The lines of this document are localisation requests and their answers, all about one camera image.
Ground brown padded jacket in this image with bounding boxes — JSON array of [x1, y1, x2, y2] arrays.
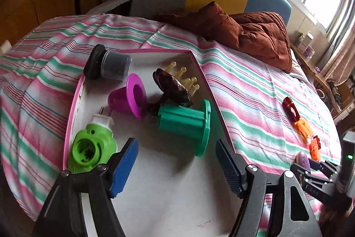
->
[[157, 1, 293, 74]]

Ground brown massage comb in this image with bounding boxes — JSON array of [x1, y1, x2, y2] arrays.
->
[[147, 61, 200, 115]]

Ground white boxes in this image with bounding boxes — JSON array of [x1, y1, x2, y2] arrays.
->
[[295, 32, 315, 58]]

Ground lime green plastic gadget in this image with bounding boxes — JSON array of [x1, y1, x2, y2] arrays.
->
[[67, 113, 117, 173]]

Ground magenta plastic cup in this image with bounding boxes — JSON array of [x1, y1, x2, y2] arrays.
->
[[108, 73, 147, 119]]

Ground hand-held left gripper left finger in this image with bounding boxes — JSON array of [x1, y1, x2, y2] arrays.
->
[[32, 137, 139, 237]]

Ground striped bedsheet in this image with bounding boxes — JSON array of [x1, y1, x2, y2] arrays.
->
[[0, 13, 343, 226]]

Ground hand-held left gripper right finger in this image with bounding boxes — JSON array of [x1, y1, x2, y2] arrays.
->
[[216, 138, 323, 237]]

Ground orange plastic case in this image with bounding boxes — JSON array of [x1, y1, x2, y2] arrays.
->
[[294, 119, 313, 140]]

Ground white foam piece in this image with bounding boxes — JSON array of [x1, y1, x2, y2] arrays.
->
[[86, 0, 134, 15]]

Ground green plastic spool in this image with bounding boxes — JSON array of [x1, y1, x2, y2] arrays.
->
[[158, 100, 212, 157]]

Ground wooden bedside shelf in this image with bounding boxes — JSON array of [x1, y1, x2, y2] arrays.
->
[[290, 43, 355, 121]]

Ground white tray with pink rim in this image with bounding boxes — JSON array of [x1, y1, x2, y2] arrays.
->
[[62, 49, 267, 237]]

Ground purple oval case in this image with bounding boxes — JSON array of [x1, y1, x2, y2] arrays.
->
[[295, 151, 312, 172]]

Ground red capsule toy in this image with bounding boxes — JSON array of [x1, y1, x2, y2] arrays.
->
[[283, 97, 300, 121]]

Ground beige patterned curtain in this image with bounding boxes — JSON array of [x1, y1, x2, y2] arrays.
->
[[319, 0, 355, 82]]

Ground small orange plastic toy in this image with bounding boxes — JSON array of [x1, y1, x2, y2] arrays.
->
[[309, 135, 321, 157]]

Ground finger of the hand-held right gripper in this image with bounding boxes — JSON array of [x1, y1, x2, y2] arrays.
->
[[291, 164, 335, 185], [308, 160, 341, 179]]

